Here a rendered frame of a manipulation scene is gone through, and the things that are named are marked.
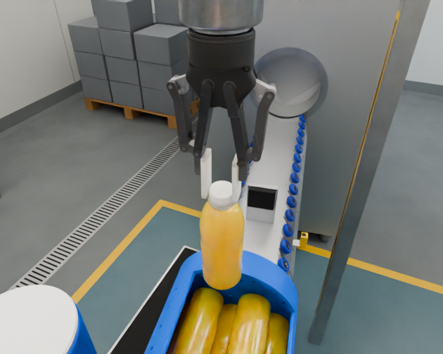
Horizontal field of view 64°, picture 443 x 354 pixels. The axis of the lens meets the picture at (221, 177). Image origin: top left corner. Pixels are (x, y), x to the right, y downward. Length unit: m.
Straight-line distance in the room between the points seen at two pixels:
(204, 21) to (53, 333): 0.78
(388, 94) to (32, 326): 1.11
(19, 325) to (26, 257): 1.71
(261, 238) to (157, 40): 2.60
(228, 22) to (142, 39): 3.24
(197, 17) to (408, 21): 0.80
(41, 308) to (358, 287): 1.82
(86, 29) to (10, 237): 2.15
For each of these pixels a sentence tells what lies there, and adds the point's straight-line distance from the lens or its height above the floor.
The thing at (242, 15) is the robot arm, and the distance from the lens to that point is 0.37.
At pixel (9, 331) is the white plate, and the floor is 1.04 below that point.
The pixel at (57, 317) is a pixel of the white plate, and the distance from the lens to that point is 0.98.
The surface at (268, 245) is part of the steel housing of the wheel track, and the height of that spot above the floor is 0.93.
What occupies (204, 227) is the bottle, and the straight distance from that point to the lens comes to 0.55.
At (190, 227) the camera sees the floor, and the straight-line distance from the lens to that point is 2.57.
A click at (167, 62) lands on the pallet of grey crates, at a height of 0.70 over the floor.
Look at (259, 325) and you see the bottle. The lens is 0.76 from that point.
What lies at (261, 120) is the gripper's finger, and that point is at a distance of 0.43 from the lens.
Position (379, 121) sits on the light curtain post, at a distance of 1.19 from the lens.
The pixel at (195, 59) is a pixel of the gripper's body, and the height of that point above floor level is 1.68.
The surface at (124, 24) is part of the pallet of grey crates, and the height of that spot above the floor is 1.00.
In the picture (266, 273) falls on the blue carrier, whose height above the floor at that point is 1.22.
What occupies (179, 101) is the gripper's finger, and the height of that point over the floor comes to 1.62.
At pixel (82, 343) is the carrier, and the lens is 0.99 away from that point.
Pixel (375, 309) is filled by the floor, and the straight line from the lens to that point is 2.32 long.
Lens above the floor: 1.80
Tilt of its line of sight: 36 degrees down
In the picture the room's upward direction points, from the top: straight up
